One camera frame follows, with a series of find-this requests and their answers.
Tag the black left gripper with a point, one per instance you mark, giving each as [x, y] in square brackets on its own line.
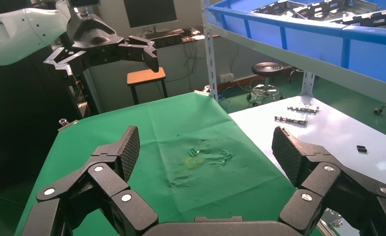
[95, 42]

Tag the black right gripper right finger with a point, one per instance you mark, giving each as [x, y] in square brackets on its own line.
[313, 169]

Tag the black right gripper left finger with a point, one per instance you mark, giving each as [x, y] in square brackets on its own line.
[108, 182]

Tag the stamped sheet metal bracket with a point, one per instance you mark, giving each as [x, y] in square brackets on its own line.
[368, 19]
[277, 8]
[326, 8]

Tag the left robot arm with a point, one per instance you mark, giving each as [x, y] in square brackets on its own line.
[17, 35]

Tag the wooden top stool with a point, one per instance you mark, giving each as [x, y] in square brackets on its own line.
[146, 76]

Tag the small black plastic part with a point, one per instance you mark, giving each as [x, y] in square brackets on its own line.
[362, 149]

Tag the silver binder clip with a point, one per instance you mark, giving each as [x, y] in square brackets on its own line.
[201, 93]
[63, 122]
[335, 220]

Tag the dark computer monitor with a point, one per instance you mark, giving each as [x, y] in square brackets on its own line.
[150, 13]

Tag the black electronics box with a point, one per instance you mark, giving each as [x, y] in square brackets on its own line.
[167, 41]

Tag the green table cloth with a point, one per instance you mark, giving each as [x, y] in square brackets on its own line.
[180, 130]

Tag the office chair base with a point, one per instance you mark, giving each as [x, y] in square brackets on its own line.
[267, 69]

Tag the blue plastic bin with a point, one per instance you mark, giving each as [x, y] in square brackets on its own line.
[310, 42]

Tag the notched metal rail part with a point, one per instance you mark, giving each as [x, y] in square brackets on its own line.
[303, 108]
[290, 120]

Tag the white wall power outlet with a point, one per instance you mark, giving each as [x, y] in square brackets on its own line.
[226, 78]

